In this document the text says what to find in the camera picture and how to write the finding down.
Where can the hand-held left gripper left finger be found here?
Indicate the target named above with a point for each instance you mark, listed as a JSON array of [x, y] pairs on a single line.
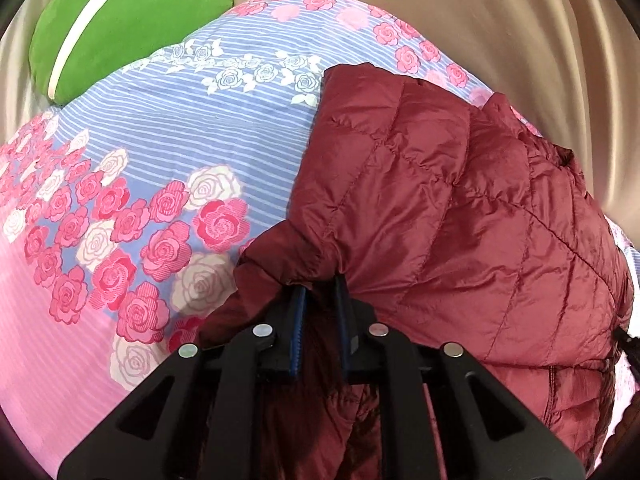
[[298, 327]]

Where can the pink blue rose-print blanket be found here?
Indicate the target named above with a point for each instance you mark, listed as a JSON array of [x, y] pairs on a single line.
[[165, 145]]

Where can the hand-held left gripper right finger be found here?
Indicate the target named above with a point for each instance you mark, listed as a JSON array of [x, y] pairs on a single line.
[[342, 320]]

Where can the green plush pillow white stripe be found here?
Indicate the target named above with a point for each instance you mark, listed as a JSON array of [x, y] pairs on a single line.
[[135, 25]]

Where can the maroon quilted puffer jacket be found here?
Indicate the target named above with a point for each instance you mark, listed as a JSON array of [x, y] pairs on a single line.
[[450, 200]]

